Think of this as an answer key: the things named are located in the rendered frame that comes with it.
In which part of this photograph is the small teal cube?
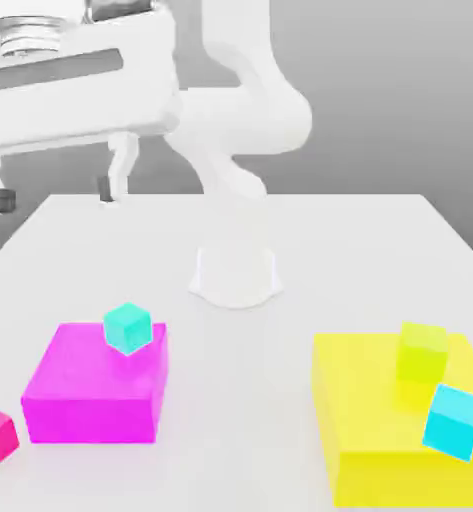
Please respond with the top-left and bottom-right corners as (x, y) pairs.
(102, 302), (154, 357)

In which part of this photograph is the large magenta box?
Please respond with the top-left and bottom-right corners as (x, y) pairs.
(20, 322), (169, 446)

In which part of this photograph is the small lime cube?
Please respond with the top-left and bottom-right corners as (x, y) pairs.
(395, 320), (450, 386)

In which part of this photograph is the large yellow box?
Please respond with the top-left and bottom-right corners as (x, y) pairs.
(310, 331), (473, 510)

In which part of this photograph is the small cyan cube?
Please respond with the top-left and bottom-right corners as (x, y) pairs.
(421, 383), (473, 464)

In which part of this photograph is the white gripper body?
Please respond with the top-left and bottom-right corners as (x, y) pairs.
(0, 5), (182, 162)

